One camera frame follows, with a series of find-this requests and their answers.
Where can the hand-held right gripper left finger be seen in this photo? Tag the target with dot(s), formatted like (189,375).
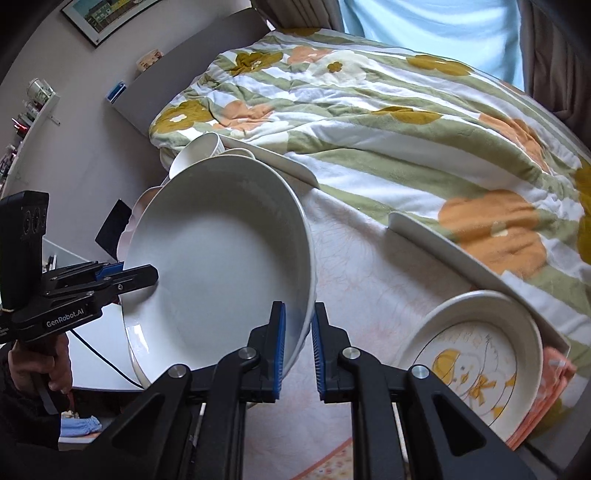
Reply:
(278,350)

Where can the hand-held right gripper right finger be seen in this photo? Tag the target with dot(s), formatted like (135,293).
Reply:
(318,355)

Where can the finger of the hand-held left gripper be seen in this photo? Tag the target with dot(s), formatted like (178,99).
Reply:
(138,277)
(110,271)

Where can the large white deep plate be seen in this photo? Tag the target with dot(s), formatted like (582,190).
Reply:
(217,258)

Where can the white bowl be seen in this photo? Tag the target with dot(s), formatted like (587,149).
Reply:
(196,150)

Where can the white plate with duck print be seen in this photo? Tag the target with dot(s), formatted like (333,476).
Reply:
(466,369)

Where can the person's left forearm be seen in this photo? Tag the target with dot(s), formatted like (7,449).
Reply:
(23,429)

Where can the person's left hand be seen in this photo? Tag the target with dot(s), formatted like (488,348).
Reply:
(59,371)

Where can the black flat object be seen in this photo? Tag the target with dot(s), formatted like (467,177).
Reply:
(113,228)

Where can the pale pink floral tablecloth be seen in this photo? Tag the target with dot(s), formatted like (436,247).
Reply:
(369,286)

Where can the white side table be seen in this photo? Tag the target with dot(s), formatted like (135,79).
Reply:
(92,369)

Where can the row of small bottles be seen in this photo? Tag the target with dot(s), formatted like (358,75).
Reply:
(18,134)

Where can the glass mug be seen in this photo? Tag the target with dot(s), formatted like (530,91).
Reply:
(39,90)

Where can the light blue cloth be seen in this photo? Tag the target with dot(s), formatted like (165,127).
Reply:
(81,425)

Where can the small blue and white box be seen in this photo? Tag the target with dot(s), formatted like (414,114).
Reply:
(116,91)

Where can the grey headboard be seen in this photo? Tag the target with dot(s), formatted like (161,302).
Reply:
(157,87)

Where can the small beige box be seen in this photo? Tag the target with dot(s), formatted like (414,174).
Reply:
(150,59)

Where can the floral striped blanket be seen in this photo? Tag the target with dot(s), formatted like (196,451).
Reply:
(369,129)

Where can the brown curtain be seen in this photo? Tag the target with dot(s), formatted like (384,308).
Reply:
(558,60)
(300,14)

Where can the light blue sheer curtain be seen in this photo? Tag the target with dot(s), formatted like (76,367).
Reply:
(434,32)

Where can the white wall shelf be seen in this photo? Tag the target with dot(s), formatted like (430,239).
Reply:
(44,115)

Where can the framed wall picture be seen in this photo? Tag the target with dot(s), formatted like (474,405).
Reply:
(106,16)

